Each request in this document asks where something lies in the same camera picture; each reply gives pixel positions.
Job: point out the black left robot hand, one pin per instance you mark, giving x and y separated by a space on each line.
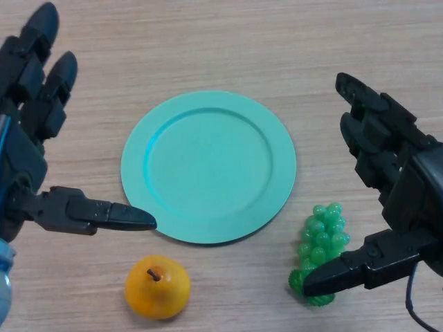
29 162

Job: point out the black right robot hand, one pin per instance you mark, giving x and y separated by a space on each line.
415 193

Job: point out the yellow pear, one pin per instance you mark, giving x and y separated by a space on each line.
155 294

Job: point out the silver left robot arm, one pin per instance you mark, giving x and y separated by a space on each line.
5 266

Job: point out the teal round plate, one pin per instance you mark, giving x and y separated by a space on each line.
211 169

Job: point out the green plastic grape bunch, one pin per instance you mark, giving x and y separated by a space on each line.
320 235

